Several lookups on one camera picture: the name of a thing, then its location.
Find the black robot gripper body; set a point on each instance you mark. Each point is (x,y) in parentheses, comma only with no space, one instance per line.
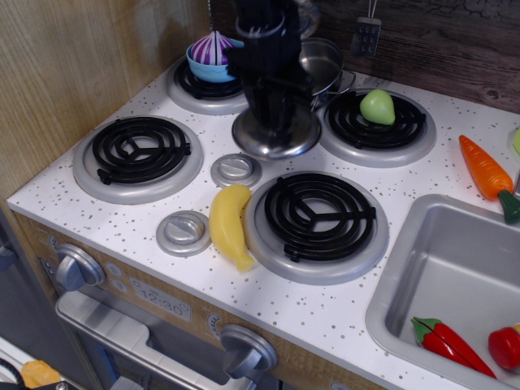
(270,55)

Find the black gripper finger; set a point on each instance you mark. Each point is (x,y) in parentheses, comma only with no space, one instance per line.
(258,99)
(292,101)

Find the steel pot lid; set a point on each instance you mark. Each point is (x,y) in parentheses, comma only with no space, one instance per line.
(264,143)

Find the small steel pot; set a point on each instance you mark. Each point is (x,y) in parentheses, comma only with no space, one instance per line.
(324,62)

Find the hanging steel skimmer spoon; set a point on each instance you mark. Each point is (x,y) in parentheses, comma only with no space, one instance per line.
(309,16)

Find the blue toy bowl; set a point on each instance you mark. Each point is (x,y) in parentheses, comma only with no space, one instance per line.
(209,73)

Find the back left stove burner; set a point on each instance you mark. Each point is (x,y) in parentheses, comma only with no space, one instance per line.
(203,97)

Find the stove burner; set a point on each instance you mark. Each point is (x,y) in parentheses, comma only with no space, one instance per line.
(315,228)
(351,138)
(203,97)
(137,160)

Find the back right stove burner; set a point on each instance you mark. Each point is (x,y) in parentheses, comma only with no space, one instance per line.
(351,138)

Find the purple toy onion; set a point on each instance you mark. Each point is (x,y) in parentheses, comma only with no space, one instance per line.
(209,50)

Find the silver stovetop knob middle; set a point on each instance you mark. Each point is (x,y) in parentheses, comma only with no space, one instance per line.
(235,169)

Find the silver stovetop knob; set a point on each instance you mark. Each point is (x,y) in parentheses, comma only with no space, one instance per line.
(235,169)
(184,233)

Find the green toy pear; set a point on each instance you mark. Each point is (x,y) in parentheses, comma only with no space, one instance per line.
(378,107)

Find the hanging steel slotted spatula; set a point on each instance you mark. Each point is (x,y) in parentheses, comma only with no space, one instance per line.
(366,33)

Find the yellow toy banana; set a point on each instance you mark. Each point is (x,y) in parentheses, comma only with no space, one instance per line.
(226,230)

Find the front right stove burner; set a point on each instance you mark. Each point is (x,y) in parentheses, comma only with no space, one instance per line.
(315,228)

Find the front left stove burner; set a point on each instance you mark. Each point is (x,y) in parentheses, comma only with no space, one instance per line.
(137,160)

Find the silver stovetop knob front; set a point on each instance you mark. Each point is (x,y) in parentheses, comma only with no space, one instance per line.
(184,233)

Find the orange toy carrot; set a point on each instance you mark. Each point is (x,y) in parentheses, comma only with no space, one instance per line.
(491,179)

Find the grey toy sink basin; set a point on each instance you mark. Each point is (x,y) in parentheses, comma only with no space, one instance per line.
(454,262)

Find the light green toy piece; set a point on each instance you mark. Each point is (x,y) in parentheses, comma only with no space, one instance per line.
(516,141)

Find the right silver oven knob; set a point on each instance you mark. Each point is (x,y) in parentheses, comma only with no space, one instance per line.
(246,352)

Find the silver oven knob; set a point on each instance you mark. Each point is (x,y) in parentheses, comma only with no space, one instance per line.
(77,268)
(246,352)

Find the left silver oven knob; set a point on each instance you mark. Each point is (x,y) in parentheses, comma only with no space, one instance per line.
(77,268)

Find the red toy chili pepper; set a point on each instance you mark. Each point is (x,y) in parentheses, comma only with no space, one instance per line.
(435,336)

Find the red toy tomato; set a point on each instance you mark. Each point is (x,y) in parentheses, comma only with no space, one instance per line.
(503,345)

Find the yellow object lower left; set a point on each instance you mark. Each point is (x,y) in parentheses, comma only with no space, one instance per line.
(38,373)

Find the silver oven door handle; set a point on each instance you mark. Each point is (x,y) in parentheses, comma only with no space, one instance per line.
(128,338)

